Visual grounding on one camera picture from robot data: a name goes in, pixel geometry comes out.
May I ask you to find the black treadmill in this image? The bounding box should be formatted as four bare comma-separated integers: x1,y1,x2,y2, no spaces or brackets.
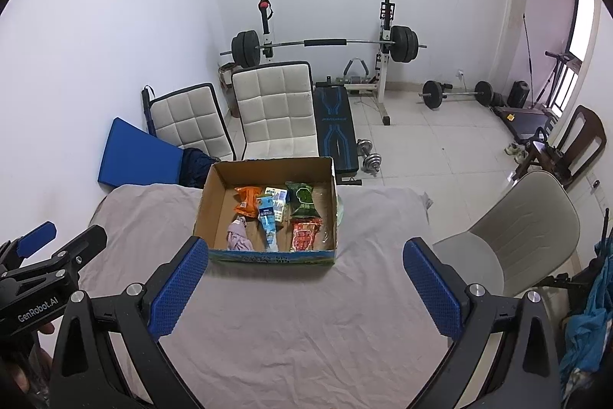
493,102,559,141

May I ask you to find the thin dark pole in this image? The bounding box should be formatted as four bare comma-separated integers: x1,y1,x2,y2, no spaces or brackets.
522,12,534,77

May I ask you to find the black speaker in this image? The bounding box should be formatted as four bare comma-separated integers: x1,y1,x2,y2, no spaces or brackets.
508,80,531,109

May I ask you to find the long light blue packet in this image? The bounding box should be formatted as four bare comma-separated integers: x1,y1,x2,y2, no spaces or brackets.
256,193,283,253

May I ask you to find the black and blue weight bench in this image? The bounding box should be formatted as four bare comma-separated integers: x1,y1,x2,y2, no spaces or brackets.
313,76,361,186

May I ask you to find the cardboard box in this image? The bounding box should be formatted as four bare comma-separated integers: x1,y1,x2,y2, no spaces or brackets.
193,156,344,268

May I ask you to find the blue hanging cloth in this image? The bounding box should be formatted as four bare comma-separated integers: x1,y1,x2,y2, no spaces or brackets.
558,237,613,409

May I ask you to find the orange snack packet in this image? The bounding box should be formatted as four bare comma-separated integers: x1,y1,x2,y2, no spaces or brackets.
234,186,266,217

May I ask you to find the grey table cloth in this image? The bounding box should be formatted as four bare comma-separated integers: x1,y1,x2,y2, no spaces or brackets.
77,183,461,409

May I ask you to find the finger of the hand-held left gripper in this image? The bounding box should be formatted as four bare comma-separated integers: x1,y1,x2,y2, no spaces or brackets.
0,221,58,268
14,225,107,280

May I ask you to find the dark wooden chair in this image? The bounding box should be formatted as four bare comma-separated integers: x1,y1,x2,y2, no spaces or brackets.
531,105,607,189

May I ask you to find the black thin stand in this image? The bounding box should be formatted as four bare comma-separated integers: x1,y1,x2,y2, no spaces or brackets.
594,208,611,256

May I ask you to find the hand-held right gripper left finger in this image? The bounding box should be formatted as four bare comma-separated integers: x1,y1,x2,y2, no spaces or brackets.
50,237,210,409

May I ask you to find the red snack packet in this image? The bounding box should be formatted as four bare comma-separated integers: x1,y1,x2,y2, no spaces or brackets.
288,218,323,253

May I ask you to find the dark blue cloth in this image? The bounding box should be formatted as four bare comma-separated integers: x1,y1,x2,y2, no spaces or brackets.
179,147,221,189

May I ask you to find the short barbell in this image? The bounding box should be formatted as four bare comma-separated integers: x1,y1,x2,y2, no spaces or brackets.
418,80,494,110

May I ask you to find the grey exercise handle machine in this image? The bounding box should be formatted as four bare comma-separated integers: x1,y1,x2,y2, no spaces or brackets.
342,57,377,86

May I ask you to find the long barbell with black plates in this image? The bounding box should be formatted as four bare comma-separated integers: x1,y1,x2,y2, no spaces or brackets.
220,26,428,69

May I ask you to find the black bag with handle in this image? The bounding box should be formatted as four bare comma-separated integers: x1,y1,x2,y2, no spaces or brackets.
527,126,575,180

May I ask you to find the blue foam mat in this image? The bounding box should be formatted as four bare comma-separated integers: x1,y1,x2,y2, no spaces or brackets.
97,117,185,189

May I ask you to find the pink cloth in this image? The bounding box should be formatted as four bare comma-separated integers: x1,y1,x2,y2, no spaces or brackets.
225,216,254,253

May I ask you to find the person's left hand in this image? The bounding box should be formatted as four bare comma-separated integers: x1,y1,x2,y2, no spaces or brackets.
0,325,56,407

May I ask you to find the green snack packet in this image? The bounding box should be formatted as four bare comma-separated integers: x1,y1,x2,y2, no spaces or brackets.
285,181,321,219

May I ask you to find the beige shell chair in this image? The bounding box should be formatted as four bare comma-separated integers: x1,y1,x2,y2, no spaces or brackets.
431,169,582,299

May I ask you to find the white padded chair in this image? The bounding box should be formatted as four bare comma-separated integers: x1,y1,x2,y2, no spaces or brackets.
231,61,321,161
148,83,236,163

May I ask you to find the white barbell rack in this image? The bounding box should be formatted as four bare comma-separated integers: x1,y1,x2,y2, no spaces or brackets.
257,0,398,125

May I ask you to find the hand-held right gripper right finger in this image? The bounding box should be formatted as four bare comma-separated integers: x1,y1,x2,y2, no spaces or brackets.
402,237,561,409

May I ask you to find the window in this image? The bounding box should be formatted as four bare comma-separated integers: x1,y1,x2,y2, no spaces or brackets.
556,0,599,113

